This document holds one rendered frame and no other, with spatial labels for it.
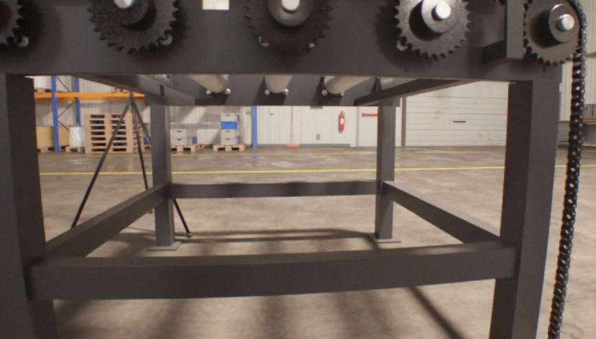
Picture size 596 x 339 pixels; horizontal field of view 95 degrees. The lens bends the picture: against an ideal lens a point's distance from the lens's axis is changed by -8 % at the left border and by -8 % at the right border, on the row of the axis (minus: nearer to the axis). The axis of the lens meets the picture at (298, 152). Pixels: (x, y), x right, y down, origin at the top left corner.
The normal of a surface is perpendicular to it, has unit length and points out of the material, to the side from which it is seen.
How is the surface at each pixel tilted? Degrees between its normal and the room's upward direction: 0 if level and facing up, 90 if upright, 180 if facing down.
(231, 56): 90
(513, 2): 90
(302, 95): 90
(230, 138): 90
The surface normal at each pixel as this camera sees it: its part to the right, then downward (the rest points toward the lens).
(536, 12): 0.10, 0.08
